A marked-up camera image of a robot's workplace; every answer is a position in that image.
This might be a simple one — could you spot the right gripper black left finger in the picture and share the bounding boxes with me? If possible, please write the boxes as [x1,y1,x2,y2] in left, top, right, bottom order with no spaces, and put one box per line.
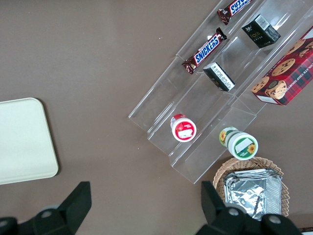
[17,181,92,235]

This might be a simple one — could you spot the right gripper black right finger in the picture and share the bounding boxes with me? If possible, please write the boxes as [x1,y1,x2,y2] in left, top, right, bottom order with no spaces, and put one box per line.
[198,181,264,235]

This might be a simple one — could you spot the light wicker basket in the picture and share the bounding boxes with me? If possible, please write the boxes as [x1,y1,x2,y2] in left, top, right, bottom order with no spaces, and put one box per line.
[212,156,290,218]

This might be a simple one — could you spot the cream rectangular tray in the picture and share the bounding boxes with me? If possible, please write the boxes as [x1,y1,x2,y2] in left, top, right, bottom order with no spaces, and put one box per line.
[0,97,59,186]

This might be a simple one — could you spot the silver foil packets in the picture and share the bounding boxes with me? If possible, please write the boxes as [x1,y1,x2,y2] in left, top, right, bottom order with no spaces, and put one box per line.
[224,168,283,221]

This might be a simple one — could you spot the green lid sunflower cup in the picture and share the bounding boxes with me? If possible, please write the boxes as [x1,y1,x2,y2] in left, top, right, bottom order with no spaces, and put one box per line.
[219,126,259,160]

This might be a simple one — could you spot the red lid yogurt cup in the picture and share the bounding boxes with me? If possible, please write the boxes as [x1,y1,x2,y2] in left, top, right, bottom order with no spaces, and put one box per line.
[170,114,198,142]

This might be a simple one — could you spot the clear acrylic tiered shelf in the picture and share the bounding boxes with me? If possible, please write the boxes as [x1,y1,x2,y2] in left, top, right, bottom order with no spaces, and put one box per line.
[128,0,313,185]

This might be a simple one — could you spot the small black carton box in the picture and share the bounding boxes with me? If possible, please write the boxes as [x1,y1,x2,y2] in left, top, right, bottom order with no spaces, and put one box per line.
[241,14,281,49]
[202,62,236,92]

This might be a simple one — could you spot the red tartan cookie box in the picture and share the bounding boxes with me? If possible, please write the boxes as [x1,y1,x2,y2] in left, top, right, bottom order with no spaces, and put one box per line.
[251,25,313,106]

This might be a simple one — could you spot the Snickers chocolate bar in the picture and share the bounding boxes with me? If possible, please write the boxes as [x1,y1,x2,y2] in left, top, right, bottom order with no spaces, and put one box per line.
[181,27,227,75]
[217,0,252,25]

